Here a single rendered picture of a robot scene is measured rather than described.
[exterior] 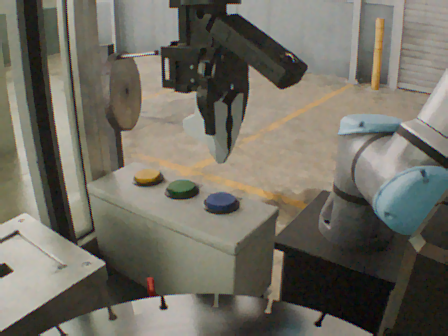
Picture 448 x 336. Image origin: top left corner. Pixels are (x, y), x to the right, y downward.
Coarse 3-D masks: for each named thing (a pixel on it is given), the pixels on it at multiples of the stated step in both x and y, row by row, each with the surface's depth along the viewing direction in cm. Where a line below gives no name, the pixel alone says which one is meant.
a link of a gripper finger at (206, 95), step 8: (208, 72) 45; (200, 80) 43; (208, 80) 43; (200, 88) 44; (208, 88) 44; (200, 96) 44; (208, 96) 44; (216, 96) 45; (200, 104) 45; (208, 104) 44; (200, 112) 45; (208, 112) 45; (208, 120) 45; (208, 128) 47
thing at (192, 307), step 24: (96, 312) 28; (120, 312) 29; (144, 312) 29; (168, 312) 29; (192, 312) 29; (216, 312) 29; (240, 312) 29; (264, 312) 29; (288, 312) 29; (312, 312) 29
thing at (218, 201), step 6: (216, 192) 56; (222, 192) 56; (210, 198) 54; (216, 198) 54; (222, 198) 54; (228, 198) 54; (234, 198) 54; (210, 204) 53; (216, 204) 53; (222, 204) 52; (228, 204) 53; (234, 204) 53; (222, 210) 53
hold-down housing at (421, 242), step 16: (432, 208) 8; (432, 224) 7; (416, 240) 7; (432, 240) 7; (416, 256) 7; (432, 256) 6; (400, 272) 7; (416, 272) 7; (432, 272) 6; (400, 288) 7; (416, 288) 7; (432, 288) 6; (400, 304) 7; (416, 304) 7; (432, 304) 7; (400, 320) 7; (416, 320) 7; (432, 320) 7
